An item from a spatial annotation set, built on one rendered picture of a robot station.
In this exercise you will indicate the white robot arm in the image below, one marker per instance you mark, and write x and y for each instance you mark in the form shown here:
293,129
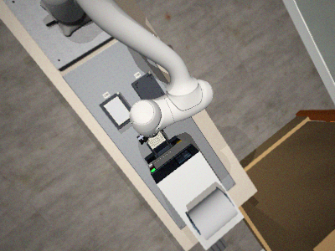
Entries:
185,95

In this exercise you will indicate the white cylinder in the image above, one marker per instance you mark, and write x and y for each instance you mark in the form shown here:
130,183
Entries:
212,213

